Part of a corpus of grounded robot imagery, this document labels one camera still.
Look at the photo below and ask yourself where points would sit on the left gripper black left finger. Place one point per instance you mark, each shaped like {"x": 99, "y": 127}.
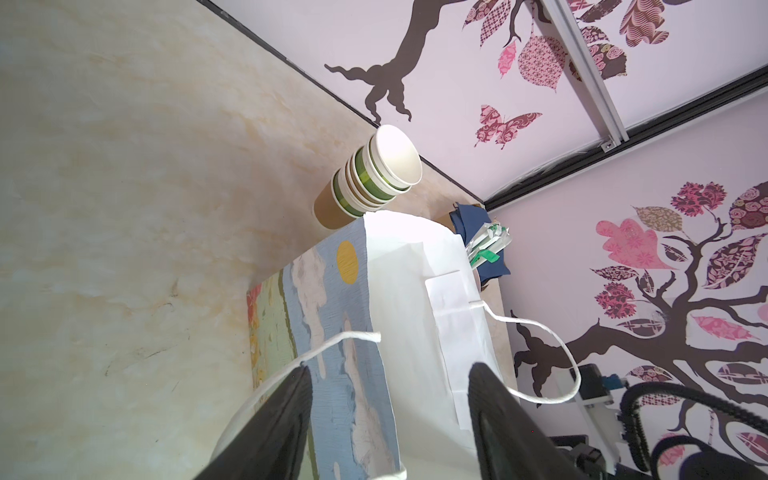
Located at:
{"x": 272, "y": 443}

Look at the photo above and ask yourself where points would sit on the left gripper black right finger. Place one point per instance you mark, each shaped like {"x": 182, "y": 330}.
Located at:
{"x": 509, "y": 445}

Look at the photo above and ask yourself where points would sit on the paper gift bag with handles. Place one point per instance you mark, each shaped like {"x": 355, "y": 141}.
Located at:
{"x": 386, "y": 315}

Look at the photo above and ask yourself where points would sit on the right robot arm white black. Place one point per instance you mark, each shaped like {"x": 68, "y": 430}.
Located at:
{"x": 618, "y": 445}

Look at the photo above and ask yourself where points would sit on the dark blue napkins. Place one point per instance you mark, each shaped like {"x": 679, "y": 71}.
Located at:
{"x": 469, "y": 219}

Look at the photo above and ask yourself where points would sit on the cardboard box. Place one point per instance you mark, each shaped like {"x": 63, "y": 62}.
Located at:
{"x": 447, "y": 220}

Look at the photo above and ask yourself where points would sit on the stack of paper cups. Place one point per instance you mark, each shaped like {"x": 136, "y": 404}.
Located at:
{"x": 385, "y": 167}

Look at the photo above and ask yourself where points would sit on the aluminium rail back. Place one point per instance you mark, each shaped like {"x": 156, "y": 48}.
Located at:
{"x": 610, "y": 125}

